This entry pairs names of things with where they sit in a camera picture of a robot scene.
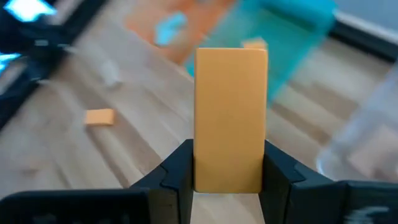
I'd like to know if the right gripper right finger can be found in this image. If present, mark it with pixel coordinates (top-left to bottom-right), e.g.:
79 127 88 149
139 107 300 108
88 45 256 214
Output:
259 139 398 224

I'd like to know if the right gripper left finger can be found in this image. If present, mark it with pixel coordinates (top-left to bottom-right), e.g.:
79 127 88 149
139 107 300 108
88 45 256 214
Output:
0 139 194 224

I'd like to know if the orange rectangular block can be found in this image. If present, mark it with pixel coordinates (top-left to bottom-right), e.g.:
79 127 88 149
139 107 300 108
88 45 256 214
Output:
193 47 269 194
83 108 116 126

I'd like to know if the teal rectangular block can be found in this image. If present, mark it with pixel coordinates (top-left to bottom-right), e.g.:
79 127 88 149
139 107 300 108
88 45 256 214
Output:
154 11 189 47

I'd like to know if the clear plastic bin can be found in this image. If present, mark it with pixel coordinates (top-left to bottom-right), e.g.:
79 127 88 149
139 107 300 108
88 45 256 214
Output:
315 62 398 183

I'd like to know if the teal plastic bin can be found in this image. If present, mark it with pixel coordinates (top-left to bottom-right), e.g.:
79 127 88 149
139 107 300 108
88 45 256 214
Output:
183 0 338 106

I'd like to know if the orange plastic bin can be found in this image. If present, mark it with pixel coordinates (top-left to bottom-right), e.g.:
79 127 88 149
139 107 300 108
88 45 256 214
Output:
124 0 237 65

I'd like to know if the black aluminium table frame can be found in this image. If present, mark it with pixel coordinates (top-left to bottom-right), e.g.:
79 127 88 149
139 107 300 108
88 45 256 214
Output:
329 18 398 62

